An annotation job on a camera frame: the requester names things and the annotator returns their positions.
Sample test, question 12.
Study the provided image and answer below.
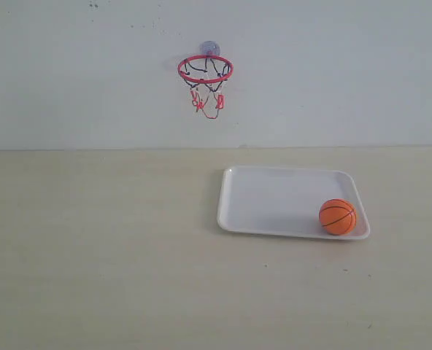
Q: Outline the small orange basketball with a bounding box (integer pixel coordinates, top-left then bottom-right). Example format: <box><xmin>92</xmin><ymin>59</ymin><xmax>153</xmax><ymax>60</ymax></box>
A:
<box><xmin>318</xmin><ymin>198</ymin><xmax>358</xmax><ymax>236</ymax></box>

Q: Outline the red mini basketball hoop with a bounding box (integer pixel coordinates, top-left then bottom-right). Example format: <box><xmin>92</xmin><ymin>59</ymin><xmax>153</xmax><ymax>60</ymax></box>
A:
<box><xmin>177</xmin><ymin>54</ymin><xmax>234</xmax><ymax>120</ymax></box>

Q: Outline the white plastic tray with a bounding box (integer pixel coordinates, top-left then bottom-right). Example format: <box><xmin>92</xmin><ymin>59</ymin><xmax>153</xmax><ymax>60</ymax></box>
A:
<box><xmin>217</xmin><ymin>166</ymin><xmax>371</xmax><ymax>241</ymax></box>

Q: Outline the clear suction cup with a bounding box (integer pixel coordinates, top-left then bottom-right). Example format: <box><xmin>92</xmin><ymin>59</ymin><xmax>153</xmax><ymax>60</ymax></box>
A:
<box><xmin>199</xmin><ymin>41</ymin><xmax>220</xmax><ymax>56</ymax></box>

